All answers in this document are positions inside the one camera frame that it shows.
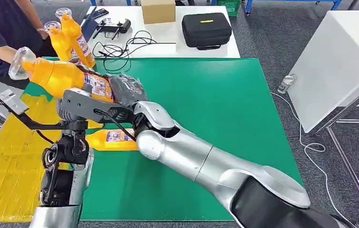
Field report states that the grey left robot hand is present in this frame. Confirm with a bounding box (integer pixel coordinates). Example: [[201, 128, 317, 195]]
[[60, 84, 136, 124]]

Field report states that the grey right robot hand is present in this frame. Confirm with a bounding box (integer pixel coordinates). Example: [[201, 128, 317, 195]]
[[107, 73, 150, 108]]

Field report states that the orange drink bottle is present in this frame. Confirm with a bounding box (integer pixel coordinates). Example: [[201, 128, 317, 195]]
[[8, 46, 117, 104], [55, 8, 97, 68], [44, 20, 80, 64], [86, 128, 139, 152]]

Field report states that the black remote controller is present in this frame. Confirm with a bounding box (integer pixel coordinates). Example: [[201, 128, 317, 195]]
[[92, 18, 132, 41]]

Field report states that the dark blue tablet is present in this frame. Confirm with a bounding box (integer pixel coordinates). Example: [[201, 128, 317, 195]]
[[80, 6, 99, 42]]

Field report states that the black handheld device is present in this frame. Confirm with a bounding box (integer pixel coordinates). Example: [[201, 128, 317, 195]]
[[83, 8, 110, 20]]

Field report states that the brown cardboard box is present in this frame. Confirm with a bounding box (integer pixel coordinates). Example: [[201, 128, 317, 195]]
[[140, 0, 176, 25]]

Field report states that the green table mat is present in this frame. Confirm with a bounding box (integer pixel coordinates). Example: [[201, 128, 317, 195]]
[[21, 57, 304, 222]]

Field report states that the black carrying case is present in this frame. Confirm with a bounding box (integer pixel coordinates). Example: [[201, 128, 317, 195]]
[[181, 12, 233, 51]]

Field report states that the yellow sheet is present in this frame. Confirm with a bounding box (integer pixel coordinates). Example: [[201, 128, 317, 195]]
[[0, 93, 104, 223]]

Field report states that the green plastic crate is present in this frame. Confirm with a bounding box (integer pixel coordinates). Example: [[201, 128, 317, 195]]
[[216, 0, 242, 17]]

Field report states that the white panel table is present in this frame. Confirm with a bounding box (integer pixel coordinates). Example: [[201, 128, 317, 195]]
[[287, 11, 359, 134]]

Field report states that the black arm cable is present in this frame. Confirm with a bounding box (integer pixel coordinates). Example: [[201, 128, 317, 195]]
[[93, 108, 137, 142]]

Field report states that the black cable bundle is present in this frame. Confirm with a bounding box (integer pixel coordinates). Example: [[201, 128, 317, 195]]
[[91, 30, 177, 73]]

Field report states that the black camera bracket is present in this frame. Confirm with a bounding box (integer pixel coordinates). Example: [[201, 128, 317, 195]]
[[9, 108, 88, 131]]

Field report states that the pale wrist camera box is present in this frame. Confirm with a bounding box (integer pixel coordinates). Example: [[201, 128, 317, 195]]
[[0, 89, 29, 116]]

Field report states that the white power cable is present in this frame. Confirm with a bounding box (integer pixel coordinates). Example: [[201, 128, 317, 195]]
[[271, 91, 356, 228]]

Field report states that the metal table leg frame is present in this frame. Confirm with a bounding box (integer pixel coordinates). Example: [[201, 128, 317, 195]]
[[316, 78, 359, 221]]

